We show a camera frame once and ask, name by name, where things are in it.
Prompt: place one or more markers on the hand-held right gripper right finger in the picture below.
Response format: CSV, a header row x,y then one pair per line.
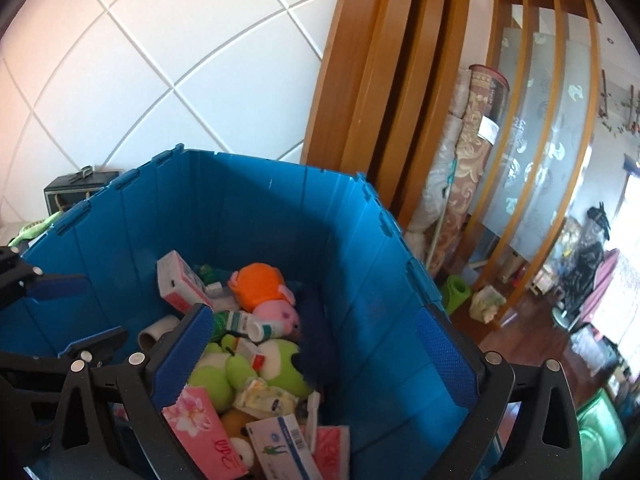
x,y
445,355

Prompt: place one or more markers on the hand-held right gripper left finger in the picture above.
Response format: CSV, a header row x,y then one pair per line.
x,y
180,355

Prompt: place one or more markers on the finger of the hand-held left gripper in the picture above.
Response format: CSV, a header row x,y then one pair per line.
x,y
97,341
60,286

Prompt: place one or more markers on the pink floral tissue pack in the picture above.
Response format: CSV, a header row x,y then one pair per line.
x,y
200,425

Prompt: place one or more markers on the pink white tissue box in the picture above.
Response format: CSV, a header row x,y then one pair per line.
x,y
175,275

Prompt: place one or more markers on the blue white box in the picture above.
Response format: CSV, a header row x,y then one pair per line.
x,y
280,445

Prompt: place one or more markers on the blue plastic crate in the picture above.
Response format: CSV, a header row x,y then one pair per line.
x,y
250,210

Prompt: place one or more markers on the cardboard tube roll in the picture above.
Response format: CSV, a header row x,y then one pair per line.
x,y
155,332

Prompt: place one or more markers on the light green plush toy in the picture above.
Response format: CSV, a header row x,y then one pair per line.
x,y
35,227

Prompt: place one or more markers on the green rolled mat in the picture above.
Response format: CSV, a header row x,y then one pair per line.
x,y
457,292

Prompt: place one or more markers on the white green pack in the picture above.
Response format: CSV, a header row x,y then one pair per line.
x,y
487,305

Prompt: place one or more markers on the green labelled bottle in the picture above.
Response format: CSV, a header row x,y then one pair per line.
x,y
240,325

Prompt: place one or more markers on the white red small box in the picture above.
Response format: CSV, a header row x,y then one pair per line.
x,y
249,352

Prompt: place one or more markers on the small green bottle white cap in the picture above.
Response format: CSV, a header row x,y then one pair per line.
x,y
207,275

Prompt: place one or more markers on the brown yellow plush toy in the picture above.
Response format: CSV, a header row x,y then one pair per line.
x,y
235,422

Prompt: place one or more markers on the green frog plush toy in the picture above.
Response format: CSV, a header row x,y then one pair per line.
x,y
272,365

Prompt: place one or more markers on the crinkled clear snack packet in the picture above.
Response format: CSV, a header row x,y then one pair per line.
x,y
267,397

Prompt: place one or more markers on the black gift box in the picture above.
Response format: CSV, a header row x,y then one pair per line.
x,y
75,185

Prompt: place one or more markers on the orange pink plush toy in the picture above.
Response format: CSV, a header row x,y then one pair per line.
x,y
260,285

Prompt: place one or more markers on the white slim box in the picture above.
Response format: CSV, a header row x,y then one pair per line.
x,y
311,420

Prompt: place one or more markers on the clear storage box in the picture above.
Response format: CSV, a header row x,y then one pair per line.
x,y
592,350

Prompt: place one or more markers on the red pink patterned tissue pack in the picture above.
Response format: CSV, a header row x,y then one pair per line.
x,y
332,452

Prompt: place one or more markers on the black garment on stand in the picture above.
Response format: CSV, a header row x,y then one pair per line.
x,y
585,260

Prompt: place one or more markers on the green plastic bin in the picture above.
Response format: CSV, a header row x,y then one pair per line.
x,y
600,425

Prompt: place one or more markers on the beige rolled carpet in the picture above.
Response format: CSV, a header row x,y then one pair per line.
x,y
440,185

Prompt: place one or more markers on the pink hanging cloth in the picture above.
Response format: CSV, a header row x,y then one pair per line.
x,y
602,285

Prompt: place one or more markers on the red patterned rolled carpet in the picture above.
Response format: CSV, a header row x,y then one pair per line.
x,y
475,160

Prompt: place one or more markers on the frosted glass wooden partition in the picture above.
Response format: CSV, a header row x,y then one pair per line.
x,y
540,135

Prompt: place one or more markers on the wooden door frame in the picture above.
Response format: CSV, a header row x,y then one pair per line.
x,y
380,85

